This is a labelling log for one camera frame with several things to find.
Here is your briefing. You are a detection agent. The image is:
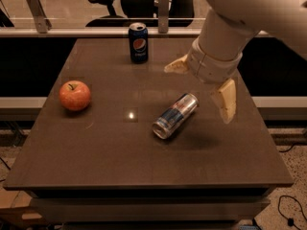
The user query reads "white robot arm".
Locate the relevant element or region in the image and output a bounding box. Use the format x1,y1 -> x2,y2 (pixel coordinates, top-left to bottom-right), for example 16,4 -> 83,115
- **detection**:
164,0 -> 307,124

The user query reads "black cable on floor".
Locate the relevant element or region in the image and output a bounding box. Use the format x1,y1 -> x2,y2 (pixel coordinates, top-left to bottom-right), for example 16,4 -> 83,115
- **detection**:
276,143 -> 307,230

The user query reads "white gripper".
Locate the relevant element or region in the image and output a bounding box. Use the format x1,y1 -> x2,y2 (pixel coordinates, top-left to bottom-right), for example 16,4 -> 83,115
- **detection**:
164,39 -> 243,124

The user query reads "middle metal railing bracket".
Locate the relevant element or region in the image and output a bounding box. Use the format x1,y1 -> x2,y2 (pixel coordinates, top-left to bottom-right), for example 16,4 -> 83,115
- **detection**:
158,0 -> 169,34

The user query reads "black office chair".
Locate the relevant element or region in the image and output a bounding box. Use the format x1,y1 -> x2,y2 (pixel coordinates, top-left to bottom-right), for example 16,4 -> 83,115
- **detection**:
86,0 -> 195,27

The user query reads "metal railing bracket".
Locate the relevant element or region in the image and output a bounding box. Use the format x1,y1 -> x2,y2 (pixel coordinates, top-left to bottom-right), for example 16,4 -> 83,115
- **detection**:
158,0 -> 169,34
26,0 -> 52,34

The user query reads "left metal railing bracket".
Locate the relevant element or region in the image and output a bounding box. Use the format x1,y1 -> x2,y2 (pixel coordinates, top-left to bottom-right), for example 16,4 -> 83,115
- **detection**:
26,0 -> 52,34

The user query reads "red apple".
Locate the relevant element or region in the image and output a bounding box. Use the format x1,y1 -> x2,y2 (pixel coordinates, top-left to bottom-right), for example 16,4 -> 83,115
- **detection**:
59,80 -> 91,111

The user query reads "brown table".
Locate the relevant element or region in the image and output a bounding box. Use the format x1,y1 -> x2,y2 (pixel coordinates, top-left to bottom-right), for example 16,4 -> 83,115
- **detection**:
4,38 -> 293,228

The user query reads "silver blue Red Bull can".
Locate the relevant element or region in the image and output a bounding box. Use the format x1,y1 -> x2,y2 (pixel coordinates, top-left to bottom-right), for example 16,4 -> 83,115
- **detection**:
153,93 -> 199,140

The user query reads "blue Pepsi can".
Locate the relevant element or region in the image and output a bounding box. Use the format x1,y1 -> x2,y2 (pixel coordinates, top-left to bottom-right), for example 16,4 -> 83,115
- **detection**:
129,22 -> 148,63

